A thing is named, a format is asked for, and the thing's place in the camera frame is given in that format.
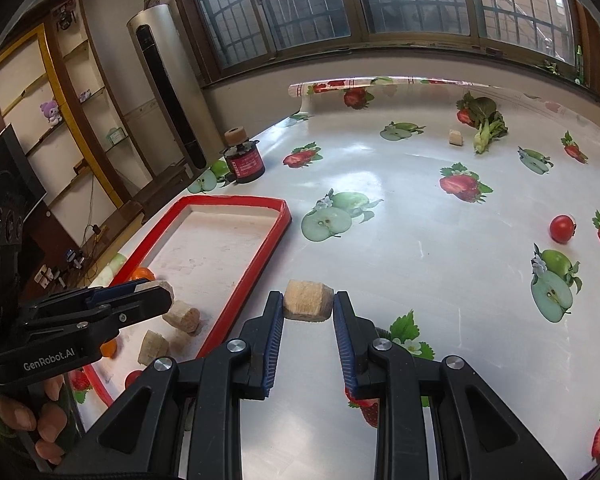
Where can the black television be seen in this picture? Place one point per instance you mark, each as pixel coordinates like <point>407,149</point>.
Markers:
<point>10,170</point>

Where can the barred window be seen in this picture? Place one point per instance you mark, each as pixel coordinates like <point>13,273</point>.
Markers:
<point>380,0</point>

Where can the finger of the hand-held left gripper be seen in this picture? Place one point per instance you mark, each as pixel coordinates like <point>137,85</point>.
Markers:
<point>140,306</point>
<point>112,292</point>

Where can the red rimmed tray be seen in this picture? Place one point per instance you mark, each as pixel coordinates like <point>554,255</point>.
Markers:
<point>260,260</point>

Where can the wooden shelf cabinet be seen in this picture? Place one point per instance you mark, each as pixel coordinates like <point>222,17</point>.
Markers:
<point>80,160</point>

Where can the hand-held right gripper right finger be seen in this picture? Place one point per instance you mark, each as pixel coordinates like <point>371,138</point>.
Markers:
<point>342,345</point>

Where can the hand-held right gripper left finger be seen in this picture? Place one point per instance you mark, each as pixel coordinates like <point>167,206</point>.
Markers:
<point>275,340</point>

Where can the tower air conditioner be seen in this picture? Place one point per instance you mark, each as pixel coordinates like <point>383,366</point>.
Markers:
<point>167,90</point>

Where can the green bok choy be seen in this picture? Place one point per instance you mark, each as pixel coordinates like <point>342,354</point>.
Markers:
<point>487,125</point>

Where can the purple plush toy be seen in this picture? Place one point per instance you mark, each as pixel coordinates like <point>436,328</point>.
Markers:
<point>51,111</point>

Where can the green bottle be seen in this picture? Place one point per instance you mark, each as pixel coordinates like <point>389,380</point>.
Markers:
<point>578,62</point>

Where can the dark jar with red label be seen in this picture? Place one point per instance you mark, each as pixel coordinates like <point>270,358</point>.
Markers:
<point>243,162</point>

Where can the person's left hand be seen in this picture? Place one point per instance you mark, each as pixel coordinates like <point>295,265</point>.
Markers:
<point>47,420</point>

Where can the green box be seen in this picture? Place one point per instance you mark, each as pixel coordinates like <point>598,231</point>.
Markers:
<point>114,135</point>

